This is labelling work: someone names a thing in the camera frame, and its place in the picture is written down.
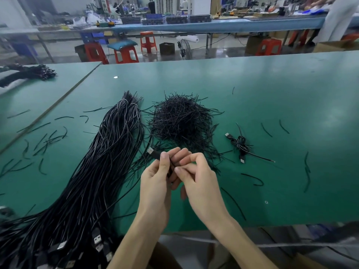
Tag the person's left hand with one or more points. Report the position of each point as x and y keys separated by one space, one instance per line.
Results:
x=153 y=190

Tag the person's right hand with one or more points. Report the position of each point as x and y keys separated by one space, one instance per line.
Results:
x=203 y=187

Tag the person's left middle finger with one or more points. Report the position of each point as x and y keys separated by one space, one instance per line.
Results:
x=183 y=156

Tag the person's left thumb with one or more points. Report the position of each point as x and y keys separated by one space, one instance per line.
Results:
x=163 y=163

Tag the person's right thumb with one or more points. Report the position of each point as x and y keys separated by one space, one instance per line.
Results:
x=185 y=173

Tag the person's right forearm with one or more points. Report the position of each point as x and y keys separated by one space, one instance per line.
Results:
x=241 y=246

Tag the person's left forearm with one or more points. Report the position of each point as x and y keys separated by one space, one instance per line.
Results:
x=137 y=243

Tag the pile of black twist ties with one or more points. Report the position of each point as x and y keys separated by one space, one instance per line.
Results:
x=182 y=123

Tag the curved black twist tie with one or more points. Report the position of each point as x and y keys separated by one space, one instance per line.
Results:
x=234 y=203
x=283 y=127
x=307 y=170
x=266 y=130
x=256 y=178

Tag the black floor fan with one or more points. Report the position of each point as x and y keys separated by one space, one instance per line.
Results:
x=185 y=49

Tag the black square box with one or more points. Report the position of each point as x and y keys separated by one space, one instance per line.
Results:
x=167 y=48

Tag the white paper roll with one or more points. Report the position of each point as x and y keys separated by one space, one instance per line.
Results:
x=188 y=39

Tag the red stool with blue cushion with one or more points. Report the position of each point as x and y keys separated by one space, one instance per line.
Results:
x=124 y=51

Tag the red plastic stool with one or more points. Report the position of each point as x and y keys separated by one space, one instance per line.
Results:
x=298 y=36
x=148 y=41
x=269 y=47
x=95 y=53

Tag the scattered black twist ties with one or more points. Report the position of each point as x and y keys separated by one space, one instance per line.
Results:
x=42 y=142

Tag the long blue workbench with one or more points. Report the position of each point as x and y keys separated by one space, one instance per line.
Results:
x=196 y=25

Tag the stack of black trays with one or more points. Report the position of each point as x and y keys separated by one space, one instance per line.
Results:
x=186 y=18

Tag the blue plastic crates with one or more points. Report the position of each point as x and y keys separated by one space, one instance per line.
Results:
x=94 y=37

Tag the cardboard box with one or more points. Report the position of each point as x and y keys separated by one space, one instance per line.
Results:
x=335 y=46

